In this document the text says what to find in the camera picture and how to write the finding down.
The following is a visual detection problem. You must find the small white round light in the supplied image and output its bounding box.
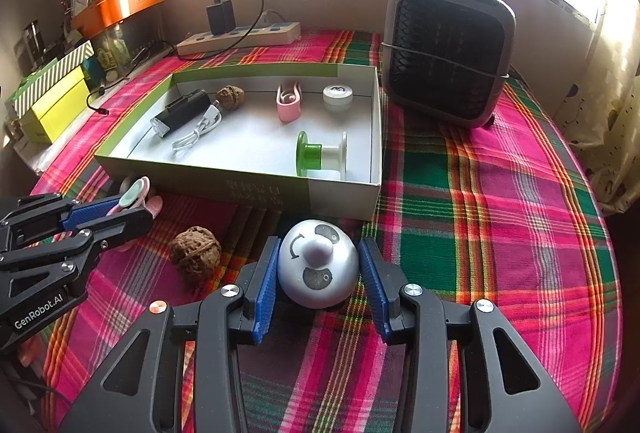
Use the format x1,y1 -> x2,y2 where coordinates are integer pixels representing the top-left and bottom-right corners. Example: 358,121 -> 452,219
322,84 -> 353,115

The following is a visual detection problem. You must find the pink device with round lens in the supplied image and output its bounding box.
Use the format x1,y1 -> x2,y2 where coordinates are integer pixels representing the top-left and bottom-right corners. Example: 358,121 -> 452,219
116,176 -> 164,220

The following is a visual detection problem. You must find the white dome with knob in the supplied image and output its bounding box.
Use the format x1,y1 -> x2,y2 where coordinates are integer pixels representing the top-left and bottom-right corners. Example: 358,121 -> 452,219
277,219 -> 360,311

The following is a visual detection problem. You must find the yellow green box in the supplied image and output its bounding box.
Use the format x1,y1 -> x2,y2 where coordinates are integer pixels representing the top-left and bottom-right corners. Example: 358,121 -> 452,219
17,66 -> 93,144

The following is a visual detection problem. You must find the black bike flashlight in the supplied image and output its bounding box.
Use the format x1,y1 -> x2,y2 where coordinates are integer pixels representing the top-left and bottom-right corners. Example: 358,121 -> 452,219
150,89 -> 211,137

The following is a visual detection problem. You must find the beige power strip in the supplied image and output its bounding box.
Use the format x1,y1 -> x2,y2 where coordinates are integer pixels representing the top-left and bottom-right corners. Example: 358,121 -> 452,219
176,22 -> 302,58

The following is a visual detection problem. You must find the plaid cloth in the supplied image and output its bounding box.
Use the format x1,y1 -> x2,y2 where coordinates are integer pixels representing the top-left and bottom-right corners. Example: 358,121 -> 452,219
27,29 -> 621,433

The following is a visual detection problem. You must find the green and white spool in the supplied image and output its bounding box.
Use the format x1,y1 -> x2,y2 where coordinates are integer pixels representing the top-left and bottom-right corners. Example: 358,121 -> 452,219
294,130 -> 349,181

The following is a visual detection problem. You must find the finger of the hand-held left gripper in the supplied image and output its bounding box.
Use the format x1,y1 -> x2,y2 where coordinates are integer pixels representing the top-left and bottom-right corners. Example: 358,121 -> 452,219
0,194 -> 126,246
0,208 -> 153,274

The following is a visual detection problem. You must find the brown walnut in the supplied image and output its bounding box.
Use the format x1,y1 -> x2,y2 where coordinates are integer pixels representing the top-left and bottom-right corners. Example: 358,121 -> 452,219
216,84 -> 247,113
168,225 -> 222,284

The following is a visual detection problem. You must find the thin black cable with plug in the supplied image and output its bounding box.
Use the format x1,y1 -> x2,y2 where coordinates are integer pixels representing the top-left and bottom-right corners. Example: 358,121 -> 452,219
86,40 -> 173,116

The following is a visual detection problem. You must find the white usb cable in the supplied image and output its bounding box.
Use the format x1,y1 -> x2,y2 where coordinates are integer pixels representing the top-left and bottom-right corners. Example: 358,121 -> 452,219
171,100 -> 223,153

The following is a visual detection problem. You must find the grey box fan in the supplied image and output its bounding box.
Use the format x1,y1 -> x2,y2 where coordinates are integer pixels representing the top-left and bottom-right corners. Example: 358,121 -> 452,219
381,0 -> 517,129

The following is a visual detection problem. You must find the small pink and white gadget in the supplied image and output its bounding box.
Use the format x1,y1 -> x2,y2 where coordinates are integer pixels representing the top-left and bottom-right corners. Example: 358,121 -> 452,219
276,82 -> 304,123

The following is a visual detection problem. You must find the green white striped box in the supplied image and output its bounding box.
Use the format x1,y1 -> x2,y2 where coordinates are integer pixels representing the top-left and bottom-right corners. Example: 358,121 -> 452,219
11,40 -> 96,119

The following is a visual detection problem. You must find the cream spotted curtain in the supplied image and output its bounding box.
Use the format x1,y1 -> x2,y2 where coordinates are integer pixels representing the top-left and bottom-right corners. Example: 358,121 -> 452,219
550,0 -> 640,214

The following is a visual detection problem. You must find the black charger cable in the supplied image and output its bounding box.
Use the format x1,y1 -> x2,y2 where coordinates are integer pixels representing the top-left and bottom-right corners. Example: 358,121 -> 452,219
177,0 -> 266,61

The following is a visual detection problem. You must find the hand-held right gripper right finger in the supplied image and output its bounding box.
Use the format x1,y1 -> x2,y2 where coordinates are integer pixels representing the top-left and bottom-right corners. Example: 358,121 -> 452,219
359,237 -> 583,433

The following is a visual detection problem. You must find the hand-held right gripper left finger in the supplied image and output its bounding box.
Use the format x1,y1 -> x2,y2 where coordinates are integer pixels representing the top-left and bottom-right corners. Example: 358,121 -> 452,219
57,235 -> 282,433

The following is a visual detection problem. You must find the green cardboard box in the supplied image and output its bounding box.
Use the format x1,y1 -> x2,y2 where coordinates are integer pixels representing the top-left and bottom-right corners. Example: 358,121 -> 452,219
94,63 -> 385,221

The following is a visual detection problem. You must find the glass fish tank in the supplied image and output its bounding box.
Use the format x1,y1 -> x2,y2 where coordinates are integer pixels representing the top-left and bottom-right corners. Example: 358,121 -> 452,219
92,6 -> 166,81

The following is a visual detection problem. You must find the black charger plug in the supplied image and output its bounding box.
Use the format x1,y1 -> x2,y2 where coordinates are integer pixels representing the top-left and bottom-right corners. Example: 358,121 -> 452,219
207,0 -> 236,35

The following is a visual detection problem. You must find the orange box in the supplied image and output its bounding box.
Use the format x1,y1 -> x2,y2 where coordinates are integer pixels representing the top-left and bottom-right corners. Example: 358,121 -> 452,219
70,0 -> 166,39

